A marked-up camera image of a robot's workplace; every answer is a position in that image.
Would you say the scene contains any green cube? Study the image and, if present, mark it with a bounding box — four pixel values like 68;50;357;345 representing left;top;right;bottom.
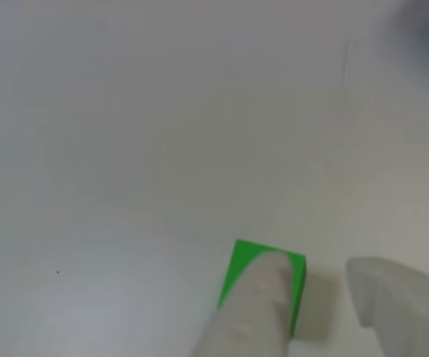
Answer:
216;238;308;341

